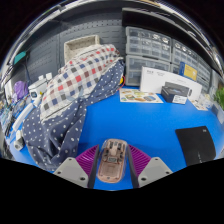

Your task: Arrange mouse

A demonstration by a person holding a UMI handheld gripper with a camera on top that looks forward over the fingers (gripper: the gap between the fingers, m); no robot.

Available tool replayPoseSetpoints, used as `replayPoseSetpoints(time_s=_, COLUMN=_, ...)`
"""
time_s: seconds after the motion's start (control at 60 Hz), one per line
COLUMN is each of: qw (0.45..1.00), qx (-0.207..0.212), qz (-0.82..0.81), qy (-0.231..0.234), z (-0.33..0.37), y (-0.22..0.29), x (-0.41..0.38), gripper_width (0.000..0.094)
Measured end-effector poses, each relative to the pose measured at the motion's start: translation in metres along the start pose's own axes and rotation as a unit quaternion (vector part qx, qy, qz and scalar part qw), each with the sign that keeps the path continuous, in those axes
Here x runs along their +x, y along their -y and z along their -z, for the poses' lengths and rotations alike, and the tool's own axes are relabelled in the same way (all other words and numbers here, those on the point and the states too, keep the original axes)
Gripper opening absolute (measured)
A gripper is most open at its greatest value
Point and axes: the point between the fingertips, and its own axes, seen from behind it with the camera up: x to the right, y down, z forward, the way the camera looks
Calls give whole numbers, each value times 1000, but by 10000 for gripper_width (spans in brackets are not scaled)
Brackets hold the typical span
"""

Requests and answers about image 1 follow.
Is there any potted green plant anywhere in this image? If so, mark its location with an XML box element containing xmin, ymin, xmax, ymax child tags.
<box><xmin>213</xmin><ymin>84</ymin><xmax>224</xmax><ymax>124</ymax></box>

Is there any red blue checkered cloth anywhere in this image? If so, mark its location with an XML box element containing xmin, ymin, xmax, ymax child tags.
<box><xmin>39</xmin><ymin>44</ymin><xmax>123</xmax><ymax>123</ymax></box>

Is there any clear plastic package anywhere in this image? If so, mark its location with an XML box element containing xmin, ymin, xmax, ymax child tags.
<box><xmin>196</xmin><ymin>93</ymin><xmax>214</xmax><ymax>111</ymax></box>

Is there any small black box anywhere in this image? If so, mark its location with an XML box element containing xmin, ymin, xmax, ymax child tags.
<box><xmin>160</xmin><ymin>81</ymin><xmax>191</xmax><ymax>105</ymax></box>

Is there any purple object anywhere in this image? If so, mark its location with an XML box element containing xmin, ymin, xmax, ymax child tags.
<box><xmin>14</xmin><ymin>80</ymin><xmax>29</xmax><ymax>101</ymax></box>

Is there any white power strip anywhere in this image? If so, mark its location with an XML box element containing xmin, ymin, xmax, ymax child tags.
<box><xmin>11</xmin><ymin>103</ymin><xmax>36</xmax><ymax>133</ymax></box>

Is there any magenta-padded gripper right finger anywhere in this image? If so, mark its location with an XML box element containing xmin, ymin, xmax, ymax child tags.
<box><xmin>126</xmin><ymin>144</ymin><xmax>173</xmax><ymax>189</ymax></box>

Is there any printed picture sheet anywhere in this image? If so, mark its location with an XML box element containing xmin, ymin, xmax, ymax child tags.
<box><xmin>119</xmin><ymin>88</ymin><xmax>164</xmax><ymax>104</ymax></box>
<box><xmin>189</xmin><ymin>99</ymin><xmax>209</xmax><ymax>112</ymax></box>

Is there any dark wall shelf unit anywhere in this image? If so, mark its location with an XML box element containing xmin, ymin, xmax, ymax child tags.
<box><xmin>121</xmin><ymin>0</ymin><xmax>224</xmax><ymax>68</ymax></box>

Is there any white woven basket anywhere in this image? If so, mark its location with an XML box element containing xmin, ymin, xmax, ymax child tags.
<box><xmin>63</xmin><ymin>34</ymin><xmax>101</xmax><ymax>64</ymax></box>

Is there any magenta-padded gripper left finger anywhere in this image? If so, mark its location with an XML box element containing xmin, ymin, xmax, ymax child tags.
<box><xmin>53</xmin><ymin>144</ymin><xmax>100</xmax><ymax>189</ymax></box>

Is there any navy polka dot cloth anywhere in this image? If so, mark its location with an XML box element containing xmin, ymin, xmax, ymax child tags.
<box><xmin>22</xmin><ymin>59</ymin><xmax>125</xmax><ymax>172</ymax></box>

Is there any clear plastic drawer cabinet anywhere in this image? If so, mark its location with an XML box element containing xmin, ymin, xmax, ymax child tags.
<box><xmin>170</xmin><ymin>39</ymin><xmax>199</xmax><ymax>76</ymax></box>
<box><xmin>124</xmin><ymin>26</ymin><xmax>173</xmax><ymax>87</ymax></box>
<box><xmin>196</xmin><ymin>54</ymin><xmax>213</xmax><ymax>84</ymax></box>

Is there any white keyboard box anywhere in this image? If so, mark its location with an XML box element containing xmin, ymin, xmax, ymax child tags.
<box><xmin>139</xmin><ymin>65</ymin><xmax>203</xmax><ymax>101</ymax></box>

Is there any yellow and blue box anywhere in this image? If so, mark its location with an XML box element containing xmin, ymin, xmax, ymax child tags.
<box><xmin>178</xmin><ymin>61</ymin><xmax>198</xmax><ymax>82</ymax></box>

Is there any teal pegboard bin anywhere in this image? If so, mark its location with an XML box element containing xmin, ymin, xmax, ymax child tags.
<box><xmin>13</xmin><ymin>51</ymin><xmax>27</xmax><ymax>64</ymax></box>

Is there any small white device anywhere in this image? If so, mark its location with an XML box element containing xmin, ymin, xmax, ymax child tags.
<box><xmin>28</xmin><ymin>78</ymin><xmax>48</xmax><ymax>101</ymax></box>

